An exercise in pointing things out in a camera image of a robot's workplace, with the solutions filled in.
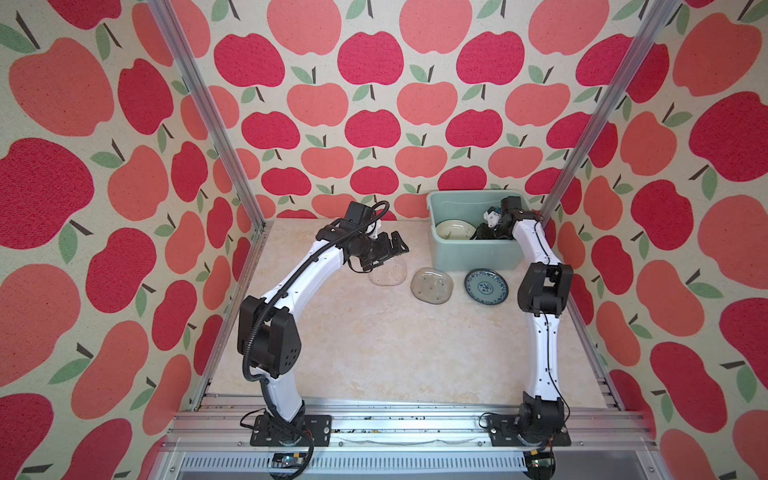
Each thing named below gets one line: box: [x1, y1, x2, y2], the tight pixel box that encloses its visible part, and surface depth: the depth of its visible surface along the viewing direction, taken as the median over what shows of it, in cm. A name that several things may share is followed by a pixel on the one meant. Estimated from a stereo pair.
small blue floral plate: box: [464, 268, 509, 306], surface depth 104 cm
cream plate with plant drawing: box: [435, 218, 477, 240], surface depth 113 cm
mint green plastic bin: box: [427, 190, 532, 271], surface depth 109 cm
